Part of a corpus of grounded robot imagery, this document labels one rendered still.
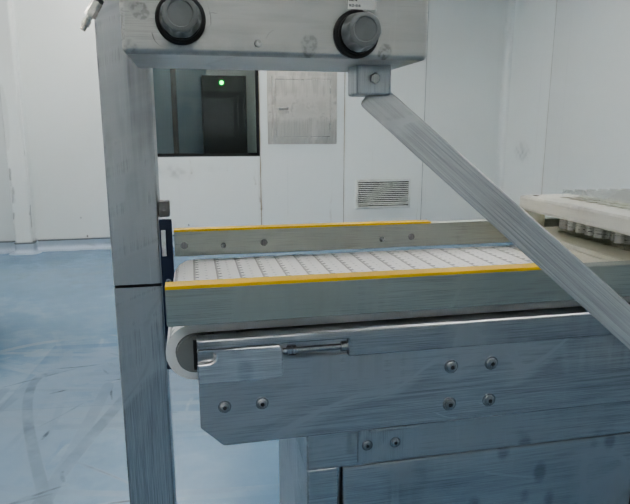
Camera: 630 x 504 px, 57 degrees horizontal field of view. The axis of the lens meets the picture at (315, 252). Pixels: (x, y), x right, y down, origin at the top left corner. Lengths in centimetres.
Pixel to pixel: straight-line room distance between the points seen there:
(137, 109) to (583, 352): 56
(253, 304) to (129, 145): 33
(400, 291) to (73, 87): 541
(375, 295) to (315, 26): 22
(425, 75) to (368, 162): 104
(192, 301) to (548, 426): 41
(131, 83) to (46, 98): 511
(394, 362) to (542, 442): 23
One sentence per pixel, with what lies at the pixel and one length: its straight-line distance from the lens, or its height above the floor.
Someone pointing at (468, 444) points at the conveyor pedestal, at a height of 78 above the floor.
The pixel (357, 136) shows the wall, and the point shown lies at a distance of 598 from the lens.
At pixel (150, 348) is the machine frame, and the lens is 80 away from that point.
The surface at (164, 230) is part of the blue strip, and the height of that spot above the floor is 98.
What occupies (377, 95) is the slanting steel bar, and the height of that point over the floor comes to 113.
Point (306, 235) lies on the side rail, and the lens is 76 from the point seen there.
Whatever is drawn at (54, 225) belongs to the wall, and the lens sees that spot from 592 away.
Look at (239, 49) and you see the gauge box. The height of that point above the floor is 116.
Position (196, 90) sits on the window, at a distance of 574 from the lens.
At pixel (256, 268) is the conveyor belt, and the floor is 94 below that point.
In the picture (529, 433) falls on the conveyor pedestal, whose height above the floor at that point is 79.
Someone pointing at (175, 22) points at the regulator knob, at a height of 117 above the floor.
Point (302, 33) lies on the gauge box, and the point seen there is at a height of 117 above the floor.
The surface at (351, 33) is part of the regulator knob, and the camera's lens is 42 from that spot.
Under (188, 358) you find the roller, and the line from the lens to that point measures 51.
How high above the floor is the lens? 110
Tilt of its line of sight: 12 degrees down
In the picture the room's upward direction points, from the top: straight up
